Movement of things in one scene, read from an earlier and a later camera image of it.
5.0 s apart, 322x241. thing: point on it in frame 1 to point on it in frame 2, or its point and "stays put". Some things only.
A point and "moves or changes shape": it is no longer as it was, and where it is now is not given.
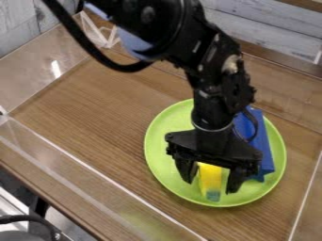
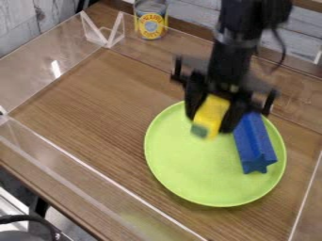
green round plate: (175, 119) stays put
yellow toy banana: (211, 175) moves or changes shape
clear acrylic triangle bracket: (103, 36) stays put
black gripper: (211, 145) to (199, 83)
